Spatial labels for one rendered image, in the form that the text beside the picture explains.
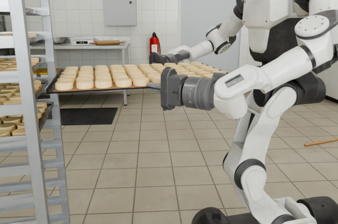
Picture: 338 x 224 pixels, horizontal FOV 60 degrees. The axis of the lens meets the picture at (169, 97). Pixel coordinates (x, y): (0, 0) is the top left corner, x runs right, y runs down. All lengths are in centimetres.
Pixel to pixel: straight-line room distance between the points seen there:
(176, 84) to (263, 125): 51
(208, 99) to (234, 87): 8
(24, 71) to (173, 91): 39
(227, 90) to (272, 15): 47
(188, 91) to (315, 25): 35
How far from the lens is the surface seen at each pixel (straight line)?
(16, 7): 83
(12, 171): 96
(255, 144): 126
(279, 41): 115
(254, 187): 129
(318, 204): 165
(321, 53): 80
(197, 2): 508
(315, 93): 133
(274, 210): 148
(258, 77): 73
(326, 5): 92
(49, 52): 128
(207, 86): 76
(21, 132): 95
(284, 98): 122
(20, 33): 83
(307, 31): 80
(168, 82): 82
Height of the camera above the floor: 119
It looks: 14 degrees down
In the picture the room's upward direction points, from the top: straight up
